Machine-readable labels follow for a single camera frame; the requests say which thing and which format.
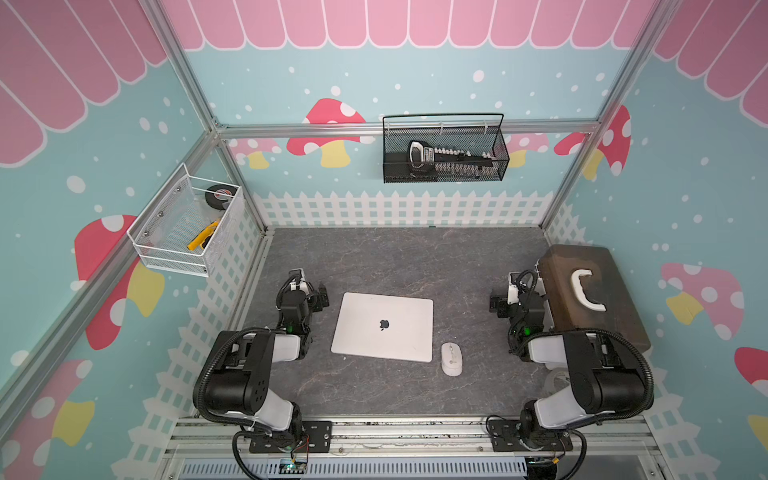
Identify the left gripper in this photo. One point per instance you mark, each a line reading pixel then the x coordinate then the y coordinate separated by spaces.
pixel 315 299

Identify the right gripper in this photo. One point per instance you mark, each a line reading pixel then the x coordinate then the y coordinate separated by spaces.
pixel 502 310

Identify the white wireless mouse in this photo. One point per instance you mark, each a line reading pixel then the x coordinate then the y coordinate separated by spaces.
pixel 451 359

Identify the silver laptop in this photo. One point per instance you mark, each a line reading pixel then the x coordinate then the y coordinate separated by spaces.
pixel 385 327

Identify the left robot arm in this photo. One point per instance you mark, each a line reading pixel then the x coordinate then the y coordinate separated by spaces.
pixel 233 386

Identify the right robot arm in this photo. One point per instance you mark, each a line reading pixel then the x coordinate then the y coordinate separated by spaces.
pixel 608 378

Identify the brown lidded storage box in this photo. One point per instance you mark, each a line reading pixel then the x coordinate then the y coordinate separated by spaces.
pixel 584 289

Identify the clear tape roll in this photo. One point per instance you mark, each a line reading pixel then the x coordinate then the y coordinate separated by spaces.
pixel 556 380

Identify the yellow utility knife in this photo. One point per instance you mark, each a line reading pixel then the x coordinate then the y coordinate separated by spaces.
pixel 201 240

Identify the black tape roll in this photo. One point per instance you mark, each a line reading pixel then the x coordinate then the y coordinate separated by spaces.
pixel 220 196

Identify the socket bit set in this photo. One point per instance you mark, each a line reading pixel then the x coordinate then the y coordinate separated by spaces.
pixel 442 163

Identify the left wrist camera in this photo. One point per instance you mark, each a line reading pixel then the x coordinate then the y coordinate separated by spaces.
pixel 297 280

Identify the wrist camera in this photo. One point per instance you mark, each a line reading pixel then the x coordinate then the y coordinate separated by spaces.
pixel 297 280
pixel 521 287

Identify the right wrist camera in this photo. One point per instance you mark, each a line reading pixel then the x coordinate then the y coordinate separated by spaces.
pixel 521 287

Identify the white wire wall basket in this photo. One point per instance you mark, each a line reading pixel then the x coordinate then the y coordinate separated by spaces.
pixel 174 217

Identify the black wire wall basket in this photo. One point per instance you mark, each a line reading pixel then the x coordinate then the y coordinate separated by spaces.
pixel 454 147

